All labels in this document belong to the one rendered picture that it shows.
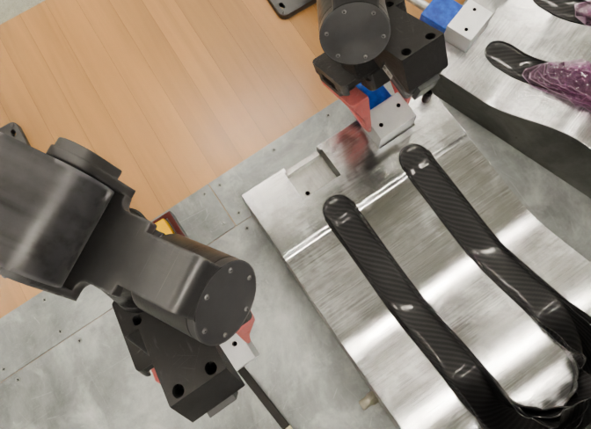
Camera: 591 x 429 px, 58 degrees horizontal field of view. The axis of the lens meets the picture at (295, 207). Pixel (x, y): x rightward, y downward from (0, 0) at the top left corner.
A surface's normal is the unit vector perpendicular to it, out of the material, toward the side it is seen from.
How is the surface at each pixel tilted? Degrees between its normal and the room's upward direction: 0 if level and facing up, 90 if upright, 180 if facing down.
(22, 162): 12
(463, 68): 0
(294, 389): 0
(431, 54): 62
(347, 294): 3
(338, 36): 66
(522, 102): 26
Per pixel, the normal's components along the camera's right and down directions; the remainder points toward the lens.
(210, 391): 0.48, 0.58
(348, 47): 0.02, 0.78
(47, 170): 0.14, -0.17
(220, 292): 0.81, 0.26
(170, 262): -0.40, -0.39
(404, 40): -0.32, -0.59
